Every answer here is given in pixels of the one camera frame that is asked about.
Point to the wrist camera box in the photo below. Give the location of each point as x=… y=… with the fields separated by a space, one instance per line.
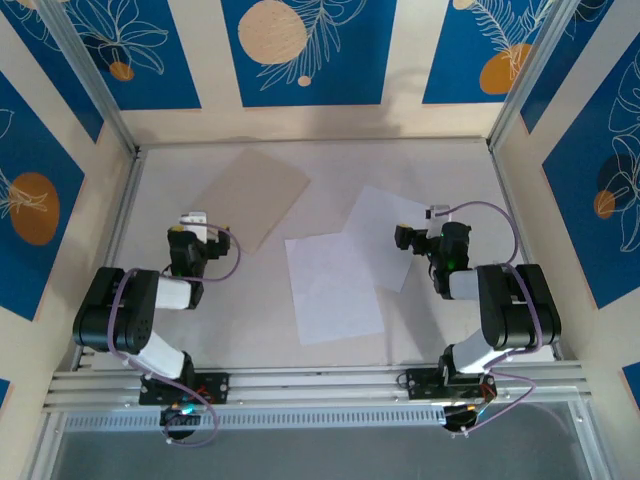
x=194 y=220
x=436 y=223

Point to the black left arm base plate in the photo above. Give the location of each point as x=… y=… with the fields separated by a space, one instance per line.
x=220 y=385

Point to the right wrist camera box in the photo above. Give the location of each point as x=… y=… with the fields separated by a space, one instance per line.
x=436 y=223

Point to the aluminium frame post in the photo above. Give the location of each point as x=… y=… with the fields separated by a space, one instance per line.
x=91 y=70
x=531 y=70

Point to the white paper sheet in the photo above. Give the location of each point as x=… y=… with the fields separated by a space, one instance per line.
x=380 y=220
x=330 y=290

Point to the grey translucent panel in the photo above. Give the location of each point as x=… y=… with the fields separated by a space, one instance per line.
x=320 y=455

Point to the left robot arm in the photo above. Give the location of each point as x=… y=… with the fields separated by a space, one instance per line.
x=125 y=325

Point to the aluminium crossbar rail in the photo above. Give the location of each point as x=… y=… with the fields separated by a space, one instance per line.
x=320 y=385

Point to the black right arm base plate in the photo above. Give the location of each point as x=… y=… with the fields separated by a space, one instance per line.
x=420 y=385

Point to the black controller board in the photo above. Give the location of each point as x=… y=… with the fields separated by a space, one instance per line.
x=175 y=417
x=457 y=417

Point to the blue floral wall panel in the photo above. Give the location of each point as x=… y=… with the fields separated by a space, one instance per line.
x=165 y=75
x=561 y=65
x=575 y=225
x=30 y=150
x=450 y=50
x=50 y=50
x=350 y=75

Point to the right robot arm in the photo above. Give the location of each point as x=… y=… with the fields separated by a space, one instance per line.
x=520 y=320

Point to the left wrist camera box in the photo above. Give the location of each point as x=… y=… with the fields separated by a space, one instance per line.
x=194 y=220

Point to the beige cardboard folder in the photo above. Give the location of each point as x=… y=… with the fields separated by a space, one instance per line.
x=250 y=195

